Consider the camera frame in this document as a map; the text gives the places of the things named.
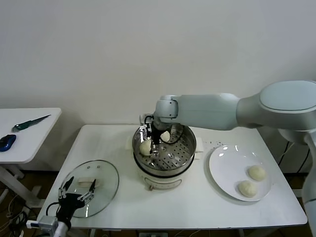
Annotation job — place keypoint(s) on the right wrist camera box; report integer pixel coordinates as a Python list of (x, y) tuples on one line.
[(143, 119)]

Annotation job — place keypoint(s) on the blue computer mouse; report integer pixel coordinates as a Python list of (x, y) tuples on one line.
[(7, 142)]

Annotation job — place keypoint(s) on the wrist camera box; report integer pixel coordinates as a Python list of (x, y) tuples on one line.
[(143, 119), (48, 222)]

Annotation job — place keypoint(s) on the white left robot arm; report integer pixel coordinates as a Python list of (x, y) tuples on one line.
[(61, 229)]

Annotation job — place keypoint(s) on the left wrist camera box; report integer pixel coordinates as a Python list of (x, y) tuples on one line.
[(48, 222)]

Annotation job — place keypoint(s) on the white table foot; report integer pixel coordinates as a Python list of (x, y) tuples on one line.
[(297, 192)]

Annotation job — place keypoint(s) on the white power strip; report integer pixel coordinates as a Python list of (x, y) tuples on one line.
[(153, 235)]

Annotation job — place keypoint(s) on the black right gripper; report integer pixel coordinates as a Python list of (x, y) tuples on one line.
[(153, 132)]

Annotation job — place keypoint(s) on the round white plate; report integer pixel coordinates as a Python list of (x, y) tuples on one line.
[(229, 168)]

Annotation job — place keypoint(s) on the steamed white baozi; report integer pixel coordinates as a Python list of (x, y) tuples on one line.
[(247, 188), (256, 172), (165, 135), (144, 148)]

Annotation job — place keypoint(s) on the round glass pot lid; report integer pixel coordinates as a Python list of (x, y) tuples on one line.
[(103, 177)]

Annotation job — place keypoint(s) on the white electric cooker base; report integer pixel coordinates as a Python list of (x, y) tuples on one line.
[(160, 182)]

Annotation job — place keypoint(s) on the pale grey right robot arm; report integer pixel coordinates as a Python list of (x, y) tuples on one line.
[(209, 111)]

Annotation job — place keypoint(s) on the white side table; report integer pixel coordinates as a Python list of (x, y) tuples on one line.
[(37, 143)]

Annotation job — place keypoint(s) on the stainless steel steamer basket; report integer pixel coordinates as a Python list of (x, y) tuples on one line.
[(172, 158)]

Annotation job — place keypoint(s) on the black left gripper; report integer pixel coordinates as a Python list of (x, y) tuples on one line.
[(67, 203)]

